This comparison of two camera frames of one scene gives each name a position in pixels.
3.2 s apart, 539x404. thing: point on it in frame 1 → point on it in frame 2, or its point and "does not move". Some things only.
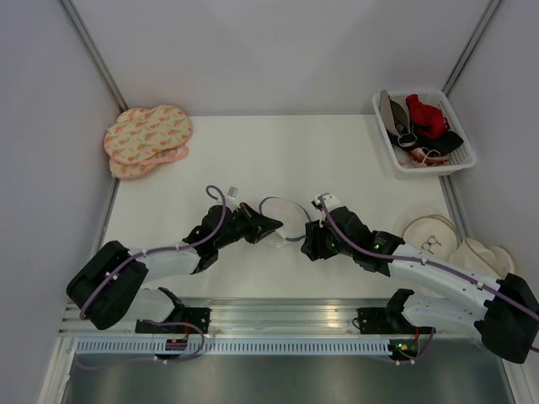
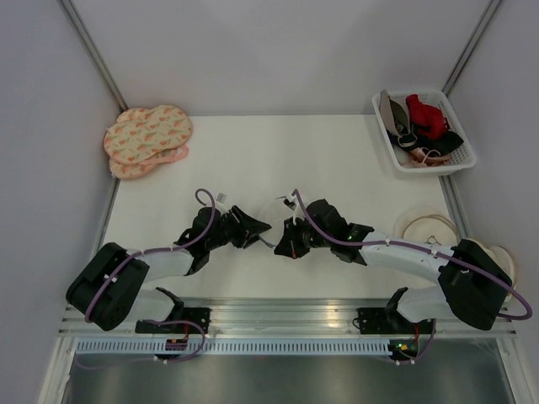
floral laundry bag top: (138, 133) does not move
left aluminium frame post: (84, 34) does not move
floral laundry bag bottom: (136, 170) does not move
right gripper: (313, 231) → (289, 246)
